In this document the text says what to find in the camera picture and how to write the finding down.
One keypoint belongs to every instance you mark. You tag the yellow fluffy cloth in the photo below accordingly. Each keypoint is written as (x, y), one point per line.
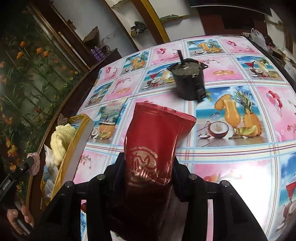
(60, 141)

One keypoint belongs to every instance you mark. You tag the grey knitted pouch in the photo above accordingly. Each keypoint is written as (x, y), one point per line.
(62, 120)

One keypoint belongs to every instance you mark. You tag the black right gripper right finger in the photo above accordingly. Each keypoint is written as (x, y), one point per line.
(215, 210)

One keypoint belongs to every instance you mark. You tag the purple bottle pair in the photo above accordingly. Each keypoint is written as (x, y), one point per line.
(97, 53)

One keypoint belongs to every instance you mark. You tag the black cylindrical motor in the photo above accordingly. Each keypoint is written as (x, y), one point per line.
(189, 78)

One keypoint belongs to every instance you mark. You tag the white plastic bag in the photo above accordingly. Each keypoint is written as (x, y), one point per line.
(258, 38)

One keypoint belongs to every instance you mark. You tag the gold cardboard box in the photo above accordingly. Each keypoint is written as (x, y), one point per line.
(54, 177)

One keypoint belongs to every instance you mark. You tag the left hand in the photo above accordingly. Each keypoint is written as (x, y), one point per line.
(13, 217)

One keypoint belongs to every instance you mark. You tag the black television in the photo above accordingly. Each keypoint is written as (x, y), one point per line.
(253, 5)

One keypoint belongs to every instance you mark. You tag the dark items on shelf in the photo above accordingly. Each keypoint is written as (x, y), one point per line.
(137, 28)

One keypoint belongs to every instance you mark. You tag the colourful printed tablecloth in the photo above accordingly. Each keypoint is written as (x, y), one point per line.
(245, 128)

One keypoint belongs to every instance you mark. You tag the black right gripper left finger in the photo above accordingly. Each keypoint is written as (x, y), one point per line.
(61, 218)

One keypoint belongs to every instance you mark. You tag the red foil snack bag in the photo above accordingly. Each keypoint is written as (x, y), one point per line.
(150, 145)

